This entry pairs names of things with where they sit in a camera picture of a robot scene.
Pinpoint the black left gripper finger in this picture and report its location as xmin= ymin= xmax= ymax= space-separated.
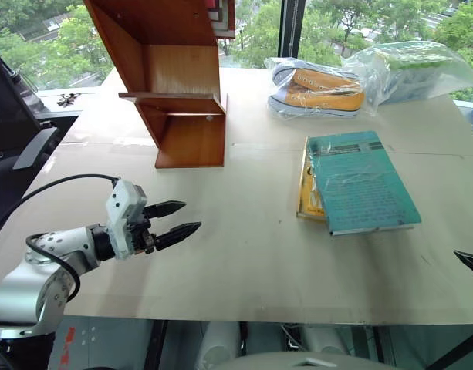
xmin=155 ymin=221 xmax=203 ymax=252
xmin=144 ymin=200 xmax=188 ymax=220

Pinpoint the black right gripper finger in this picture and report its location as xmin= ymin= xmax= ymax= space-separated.
xmin=453 ymin=249 xmax=473 ymax=278

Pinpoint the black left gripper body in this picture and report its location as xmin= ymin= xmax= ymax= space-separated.
xmin=127 ymin=207 xmax=160 ymax=256

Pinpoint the yellow cover book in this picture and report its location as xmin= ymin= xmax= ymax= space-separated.
xmin=296 ymin=136 xmax=328 ymax=222

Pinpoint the teal cover book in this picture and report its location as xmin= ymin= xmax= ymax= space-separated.
xmin=305 ymin=129 xmax=423 ymax=237

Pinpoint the brown wooden bookshelf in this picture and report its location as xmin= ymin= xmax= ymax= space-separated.
xmin=83 ymin=0 xmax=237 ymax=170

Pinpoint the white rounded leg cover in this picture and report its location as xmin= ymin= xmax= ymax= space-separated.
xmin=195 ymin=321 xmax=242 ymax=370
xmin=299 ymin=323 xmax=353 ymax=356

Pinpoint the grey rounded robot body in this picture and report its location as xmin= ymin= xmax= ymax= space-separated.
xmin=219 ymin=350 xmax=388 ymax=370

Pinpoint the orange sneaker in bag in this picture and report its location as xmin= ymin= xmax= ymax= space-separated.
xmin=264 ymin=56 xmax=377 ymax=119

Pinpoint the black office chair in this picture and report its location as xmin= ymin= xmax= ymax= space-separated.
xmin=0 ymin=43 xmax=58 ymax=248

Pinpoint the yellow canvas sneaker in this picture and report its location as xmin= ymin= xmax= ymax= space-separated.
xmin=272 ymin=65 xmax=363 ymax=95
xmin=267 ymin=89 xmax=367 ymax=119

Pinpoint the large clear plastic bag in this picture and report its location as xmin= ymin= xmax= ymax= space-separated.
xmin=341 ymin=40 xmax=473 ymax=116

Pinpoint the green white packed item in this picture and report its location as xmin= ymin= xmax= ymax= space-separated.
xmin=374 ymin=49 xmax=455 ymax=103

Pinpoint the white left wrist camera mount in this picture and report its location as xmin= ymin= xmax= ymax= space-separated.
xmin=105 ymin=178 xmax=149 ymax=261

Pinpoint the black window frame post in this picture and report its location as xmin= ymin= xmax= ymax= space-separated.
xmin=277 ymin=0 xmax=308 ymax=70

